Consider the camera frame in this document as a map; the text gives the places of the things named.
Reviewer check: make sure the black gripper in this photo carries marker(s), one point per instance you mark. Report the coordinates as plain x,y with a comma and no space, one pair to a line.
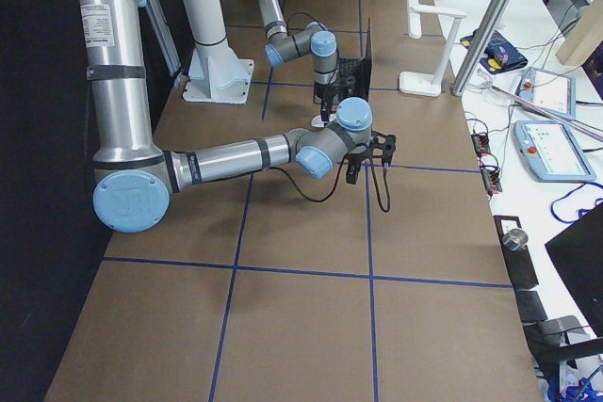
324,94
356,156

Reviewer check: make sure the lower teach pendant tablet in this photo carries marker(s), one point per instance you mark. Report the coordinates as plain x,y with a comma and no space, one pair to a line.
551,153

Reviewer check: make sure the orange black connector box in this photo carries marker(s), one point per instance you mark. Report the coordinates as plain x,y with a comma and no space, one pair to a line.
481,144

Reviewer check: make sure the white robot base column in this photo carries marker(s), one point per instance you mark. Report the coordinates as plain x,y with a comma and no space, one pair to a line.
215,74

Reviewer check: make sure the white computer mouse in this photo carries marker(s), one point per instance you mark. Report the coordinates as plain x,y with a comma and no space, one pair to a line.
318,122

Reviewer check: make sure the white grabber claw stick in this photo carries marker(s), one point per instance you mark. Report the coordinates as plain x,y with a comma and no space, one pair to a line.
586,130

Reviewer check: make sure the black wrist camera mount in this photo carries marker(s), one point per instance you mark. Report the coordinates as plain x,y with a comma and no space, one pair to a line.
345,85
383,147

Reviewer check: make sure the teach pendant tablet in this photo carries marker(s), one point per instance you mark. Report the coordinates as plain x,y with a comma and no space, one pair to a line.
549,90
551,153

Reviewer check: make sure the aluminium frame post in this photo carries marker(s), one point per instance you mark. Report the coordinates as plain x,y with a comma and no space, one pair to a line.
484,33

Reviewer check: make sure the silver metal cup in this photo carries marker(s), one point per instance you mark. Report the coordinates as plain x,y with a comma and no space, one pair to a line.
515,239

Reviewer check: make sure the upper teach pendant tablet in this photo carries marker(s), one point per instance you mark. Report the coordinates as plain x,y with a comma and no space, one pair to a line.
549,90

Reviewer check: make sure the grey laptop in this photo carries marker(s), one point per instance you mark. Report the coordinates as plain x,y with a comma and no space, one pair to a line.
358,75

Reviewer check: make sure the black monitor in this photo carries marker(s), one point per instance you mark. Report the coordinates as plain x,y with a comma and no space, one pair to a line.
577,256

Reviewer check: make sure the dark blue space pencil case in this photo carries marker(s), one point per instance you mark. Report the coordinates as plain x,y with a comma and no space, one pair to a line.
501,56

